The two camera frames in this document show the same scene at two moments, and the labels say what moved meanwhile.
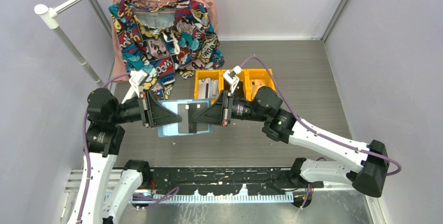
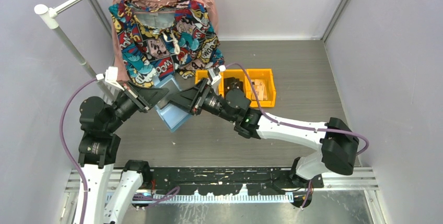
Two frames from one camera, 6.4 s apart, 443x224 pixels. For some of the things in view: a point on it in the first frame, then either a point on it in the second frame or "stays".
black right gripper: (217, 115) to (193, 99)
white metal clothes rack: (48, 14) stays
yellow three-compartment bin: (211, 84) stays
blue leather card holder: (188, 109) to (174, 119)
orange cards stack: (255, 84) stays
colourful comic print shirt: (161, 42) stays
